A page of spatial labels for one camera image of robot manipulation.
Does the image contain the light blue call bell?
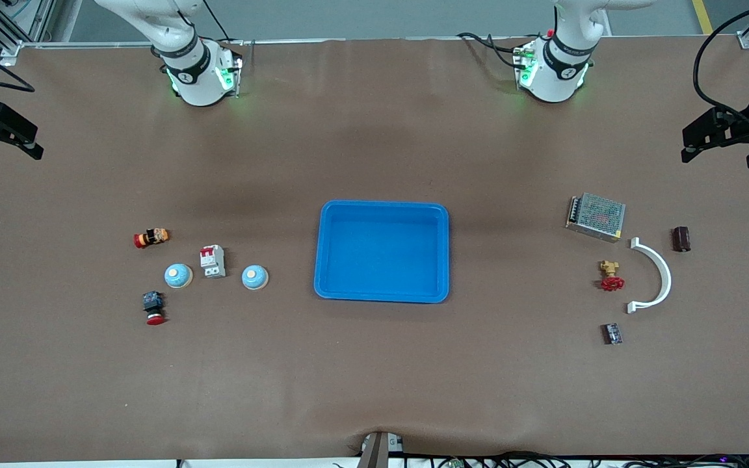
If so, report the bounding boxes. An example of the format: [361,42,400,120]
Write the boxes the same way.
[164,263,194,290]
[241,265,270,291]

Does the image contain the blue black red pushbutton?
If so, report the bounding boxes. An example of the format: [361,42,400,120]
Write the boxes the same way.
[142,291,166,326]

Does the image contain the black base cable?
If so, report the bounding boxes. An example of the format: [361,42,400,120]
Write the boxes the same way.
[456,31,531,69]
[202,0,245,46]

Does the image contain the table cover sheet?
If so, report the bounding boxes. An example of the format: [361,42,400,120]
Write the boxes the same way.
[0,36,749,463]

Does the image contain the white red circuit breaker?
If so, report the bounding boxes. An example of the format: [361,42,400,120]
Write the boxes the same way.
[200,244,227,279]

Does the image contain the brass valve red handle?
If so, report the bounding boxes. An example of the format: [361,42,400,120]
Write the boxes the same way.
[598,260,625,292]

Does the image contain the white curved plastic bracket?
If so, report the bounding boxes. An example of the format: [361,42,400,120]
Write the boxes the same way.
[627,237,672,315]

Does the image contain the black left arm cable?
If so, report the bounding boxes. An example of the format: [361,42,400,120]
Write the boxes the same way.
[692,0,749,127]

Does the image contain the grey table edge clamp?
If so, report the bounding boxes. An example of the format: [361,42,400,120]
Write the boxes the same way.
[358,430,406,468]

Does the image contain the red orange emergency button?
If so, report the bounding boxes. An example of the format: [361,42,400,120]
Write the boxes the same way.
[133,228,170,249]

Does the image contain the blue plastic tray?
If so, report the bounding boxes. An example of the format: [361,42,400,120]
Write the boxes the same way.
[313,200,450,304]

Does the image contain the metal mesh power supply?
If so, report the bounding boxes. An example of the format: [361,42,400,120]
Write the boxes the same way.
[565,192,627,244]

